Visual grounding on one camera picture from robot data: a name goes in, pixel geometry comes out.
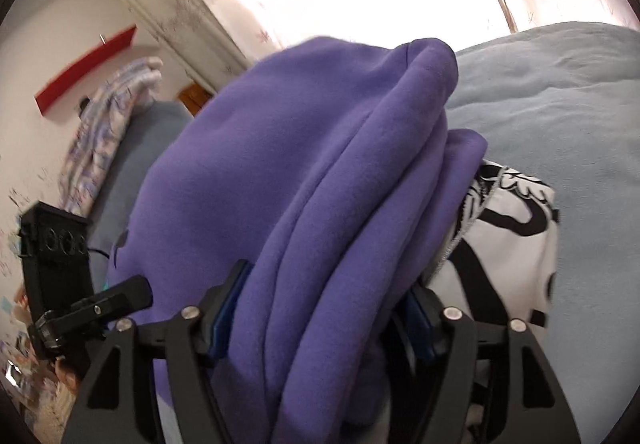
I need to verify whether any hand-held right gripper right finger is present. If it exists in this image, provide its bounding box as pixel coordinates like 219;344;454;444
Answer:
400;286;581;444

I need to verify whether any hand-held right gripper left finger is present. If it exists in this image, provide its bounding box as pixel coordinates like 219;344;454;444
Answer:
62;259;251;444

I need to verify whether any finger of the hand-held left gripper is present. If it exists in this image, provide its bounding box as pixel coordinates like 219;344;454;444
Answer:
34;275;153;349

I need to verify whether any purple zip hoodie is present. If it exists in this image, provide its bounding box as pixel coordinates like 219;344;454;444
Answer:
107;36;488;444

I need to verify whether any person's left forearm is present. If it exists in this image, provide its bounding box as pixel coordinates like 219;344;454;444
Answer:
27;356;91;444

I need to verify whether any black white printed folded garment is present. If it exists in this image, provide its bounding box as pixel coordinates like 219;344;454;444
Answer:
420;159;561;405

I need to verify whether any floral purple quilt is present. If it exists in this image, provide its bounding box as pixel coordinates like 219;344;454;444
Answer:
57;56;165;217

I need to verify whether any grey pillow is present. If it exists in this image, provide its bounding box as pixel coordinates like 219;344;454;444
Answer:
92;101;196;275

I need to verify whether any wooden headboard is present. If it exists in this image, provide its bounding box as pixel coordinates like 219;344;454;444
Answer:
177;81;216;115

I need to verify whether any light blue bed blanket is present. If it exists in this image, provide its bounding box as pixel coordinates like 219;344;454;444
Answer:
440;21;640;444

